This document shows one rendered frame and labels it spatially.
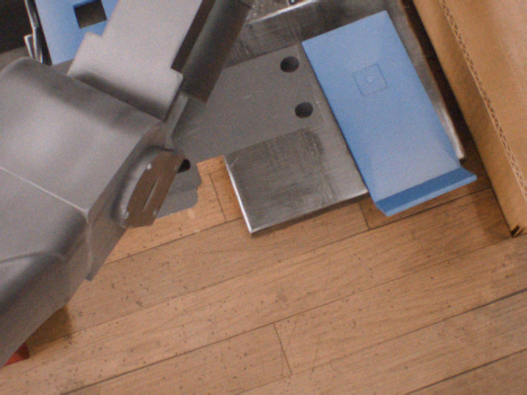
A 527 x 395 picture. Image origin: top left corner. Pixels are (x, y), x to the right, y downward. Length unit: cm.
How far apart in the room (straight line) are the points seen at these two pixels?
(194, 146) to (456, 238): 29
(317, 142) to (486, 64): 15
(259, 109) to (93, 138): 16
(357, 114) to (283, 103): 23
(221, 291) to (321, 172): 11
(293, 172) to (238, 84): 23
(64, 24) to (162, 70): 29
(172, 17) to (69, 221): 12
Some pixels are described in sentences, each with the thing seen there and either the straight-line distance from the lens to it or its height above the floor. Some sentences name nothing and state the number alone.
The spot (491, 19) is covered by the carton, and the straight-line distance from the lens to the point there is 84.
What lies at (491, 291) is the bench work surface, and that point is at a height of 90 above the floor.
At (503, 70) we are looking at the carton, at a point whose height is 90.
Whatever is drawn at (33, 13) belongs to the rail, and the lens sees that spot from 76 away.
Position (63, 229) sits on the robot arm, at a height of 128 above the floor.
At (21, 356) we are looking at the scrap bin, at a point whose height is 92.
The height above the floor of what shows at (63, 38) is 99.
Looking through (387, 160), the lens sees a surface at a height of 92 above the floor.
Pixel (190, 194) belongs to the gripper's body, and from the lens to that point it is 60.
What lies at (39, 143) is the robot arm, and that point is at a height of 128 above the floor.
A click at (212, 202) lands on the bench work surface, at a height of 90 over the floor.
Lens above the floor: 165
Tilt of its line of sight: 75 degrees down
